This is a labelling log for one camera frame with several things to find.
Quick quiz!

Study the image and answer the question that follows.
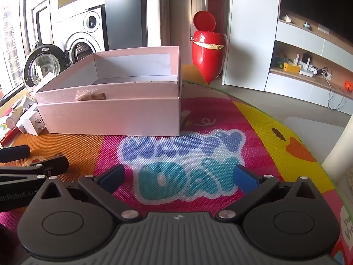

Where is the small white bottle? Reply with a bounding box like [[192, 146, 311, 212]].
[[6, 113, 26, 128]]

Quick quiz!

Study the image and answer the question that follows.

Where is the red trash bin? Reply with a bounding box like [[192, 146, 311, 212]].
[[191, 10, 228, 86]]

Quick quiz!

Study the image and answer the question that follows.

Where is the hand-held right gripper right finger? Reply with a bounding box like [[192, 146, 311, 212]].
[[216, 165, 314, 222]]

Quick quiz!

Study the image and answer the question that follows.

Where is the white round post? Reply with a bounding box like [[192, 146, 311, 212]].
[[321, 127, 353, 186]]

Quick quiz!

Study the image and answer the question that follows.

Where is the green toy truck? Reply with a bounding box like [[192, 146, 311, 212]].
[[271, 56, 288, 68]]

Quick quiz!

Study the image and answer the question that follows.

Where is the yellow tissue box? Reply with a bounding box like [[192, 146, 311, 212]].
[[284, 62, 300, 75]]

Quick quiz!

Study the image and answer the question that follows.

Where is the white cable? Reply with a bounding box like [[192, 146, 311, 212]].
[[321, 68, 348, 111]]

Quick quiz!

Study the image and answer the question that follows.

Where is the colourful cartoon play mat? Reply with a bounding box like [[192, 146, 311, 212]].
[[0, 65, 353, 265]]

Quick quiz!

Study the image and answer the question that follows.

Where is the window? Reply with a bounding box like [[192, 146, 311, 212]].
[[0, 0, 28, 96]]

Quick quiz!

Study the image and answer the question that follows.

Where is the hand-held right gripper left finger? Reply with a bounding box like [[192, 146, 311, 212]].
[[41, 163, 139, 223]]

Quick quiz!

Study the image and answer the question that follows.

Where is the silver washing machine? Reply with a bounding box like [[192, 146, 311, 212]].
[[23, 4, 107, 89]]

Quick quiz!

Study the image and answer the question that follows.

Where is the white wooden shelf unit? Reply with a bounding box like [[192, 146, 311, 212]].
[[264, 13, 353, 114]]

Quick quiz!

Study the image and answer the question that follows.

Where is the white charger plug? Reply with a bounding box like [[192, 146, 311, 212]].
[[17, 110, 45, 136]]

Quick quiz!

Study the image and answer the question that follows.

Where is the pink cardboard box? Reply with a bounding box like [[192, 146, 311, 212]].
[[35, 46, 183, 136]]

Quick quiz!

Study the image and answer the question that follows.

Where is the white tall cabinet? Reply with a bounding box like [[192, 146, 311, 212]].
[[222, 0, 282, 92]]

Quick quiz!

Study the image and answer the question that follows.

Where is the white router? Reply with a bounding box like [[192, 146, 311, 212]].
[[299, 52, 318, 78]]

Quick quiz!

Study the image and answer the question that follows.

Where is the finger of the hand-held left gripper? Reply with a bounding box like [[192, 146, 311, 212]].
[[0, 145, 31, 163], [0, 156, 69, 185]]

